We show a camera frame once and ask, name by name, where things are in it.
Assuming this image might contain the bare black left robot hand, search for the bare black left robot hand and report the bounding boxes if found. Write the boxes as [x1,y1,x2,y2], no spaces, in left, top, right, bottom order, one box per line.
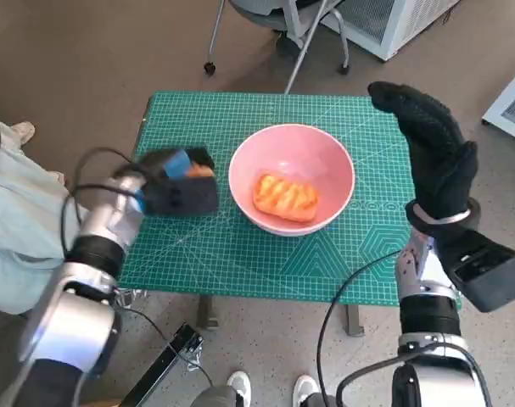
[136,145,216,182]

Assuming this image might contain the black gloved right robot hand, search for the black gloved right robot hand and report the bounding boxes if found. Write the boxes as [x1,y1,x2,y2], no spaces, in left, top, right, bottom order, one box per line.
[367,81,479,221]

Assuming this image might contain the round toy bread bun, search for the round toy bread bun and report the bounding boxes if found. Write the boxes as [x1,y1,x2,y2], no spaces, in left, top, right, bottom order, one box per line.
[185,162,216,179]

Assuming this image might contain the grilled toy bread slice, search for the grilled toy bread slice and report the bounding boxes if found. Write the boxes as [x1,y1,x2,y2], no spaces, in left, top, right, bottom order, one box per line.
[251,172,321,225]

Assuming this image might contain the pink bowl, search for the pink bowl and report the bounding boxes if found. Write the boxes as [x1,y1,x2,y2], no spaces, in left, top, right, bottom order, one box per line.
[227,123,355,237]

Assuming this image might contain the white vented unit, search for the white vented unit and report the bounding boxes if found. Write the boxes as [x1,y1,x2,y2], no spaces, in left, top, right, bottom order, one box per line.
[481,61,515,148]

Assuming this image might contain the green cutting mat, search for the green cutting mat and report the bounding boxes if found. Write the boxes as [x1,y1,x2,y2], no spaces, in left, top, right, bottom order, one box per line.
[117,90,464,306]

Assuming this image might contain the white mesh cabinet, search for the white mesh cabinet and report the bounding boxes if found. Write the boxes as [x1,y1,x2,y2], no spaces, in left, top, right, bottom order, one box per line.
[320,0,464,63]

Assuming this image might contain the person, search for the person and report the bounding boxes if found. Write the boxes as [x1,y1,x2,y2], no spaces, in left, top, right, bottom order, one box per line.
[0,120,92,315]
[193,371,326,407]

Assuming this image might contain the grey table leg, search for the grey table leg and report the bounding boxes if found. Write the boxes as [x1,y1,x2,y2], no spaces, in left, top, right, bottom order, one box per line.
[197,295,220,332]
[345,303,366,339]

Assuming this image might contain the grey office chair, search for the grey office chair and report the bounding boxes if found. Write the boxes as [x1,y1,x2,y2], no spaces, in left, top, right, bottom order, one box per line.
[204,0,351,95]

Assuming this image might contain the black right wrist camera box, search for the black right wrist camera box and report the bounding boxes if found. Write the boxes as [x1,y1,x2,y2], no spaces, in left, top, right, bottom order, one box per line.
[434,228,515,314]

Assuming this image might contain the thin black floor cable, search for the thin black floor cable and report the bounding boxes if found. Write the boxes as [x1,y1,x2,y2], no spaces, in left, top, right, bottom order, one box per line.
[120,305,214,385]

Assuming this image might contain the black metal rail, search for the black metal rail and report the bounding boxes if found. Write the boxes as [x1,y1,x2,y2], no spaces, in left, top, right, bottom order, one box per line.
[120,324,204,407]

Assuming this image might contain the long black arm cable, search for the long black arm cable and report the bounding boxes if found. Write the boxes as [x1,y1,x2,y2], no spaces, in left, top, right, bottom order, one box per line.
[317,249,402,399]

